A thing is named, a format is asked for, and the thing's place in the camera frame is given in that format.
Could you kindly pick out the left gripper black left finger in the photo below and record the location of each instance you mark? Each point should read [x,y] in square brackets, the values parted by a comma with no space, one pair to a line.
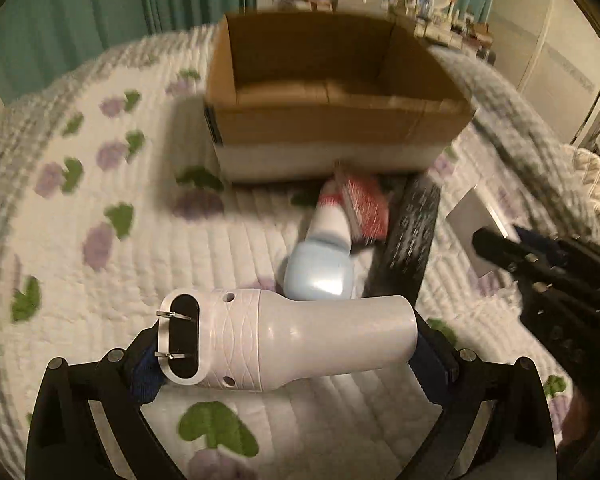
[63,440]

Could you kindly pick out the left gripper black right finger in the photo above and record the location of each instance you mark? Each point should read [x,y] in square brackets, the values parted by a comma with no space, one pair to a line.
[494,421]

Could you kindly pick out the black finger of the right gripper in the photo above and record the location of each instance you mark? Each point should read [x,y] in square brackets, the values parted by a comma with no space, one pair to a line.
[534,258]

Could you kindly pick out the black remote control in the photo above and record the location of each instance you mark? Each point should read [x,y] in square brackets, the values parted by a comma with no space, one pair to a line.
[399,263]

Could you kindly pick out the white hair dryer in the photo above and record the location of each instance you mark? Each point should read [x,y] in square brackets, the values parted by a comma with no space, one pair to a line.
[256,340]

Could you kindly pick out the light blue earbuds case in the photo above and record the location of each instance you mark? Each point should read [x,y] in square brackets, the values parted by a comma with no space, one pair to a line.
[318,270]

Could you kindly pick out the white bottle with red cap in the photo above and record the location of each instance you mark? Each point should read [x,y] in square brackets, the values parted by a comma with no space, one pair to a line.
[330,223]

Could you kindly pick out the white puffy jacket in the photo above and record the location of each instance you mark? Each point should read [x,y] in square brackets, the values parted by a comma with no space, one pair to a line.
[586,169]

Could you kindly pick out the grey checkered bedspread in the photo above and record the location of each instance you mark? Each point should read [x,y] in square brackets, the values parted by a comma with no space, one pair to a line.
[526,145]

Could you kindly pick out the white louvred wardrobe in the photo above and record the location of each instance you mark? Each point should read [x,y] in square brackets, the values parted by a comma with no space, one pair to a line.
[549,51]

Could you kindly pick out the white floral quilt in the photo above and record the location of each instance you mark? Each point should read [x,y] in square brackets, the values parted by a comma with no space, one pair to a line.
[111,197]

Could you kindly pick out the white dressing table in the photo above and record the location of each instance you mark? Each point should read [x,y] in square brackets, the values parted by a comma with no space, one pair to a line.
[439,28]

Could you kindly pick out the brown cardboard box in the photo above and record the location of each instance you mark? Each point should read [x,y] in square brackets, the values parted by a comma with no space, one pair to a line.
[290,95]

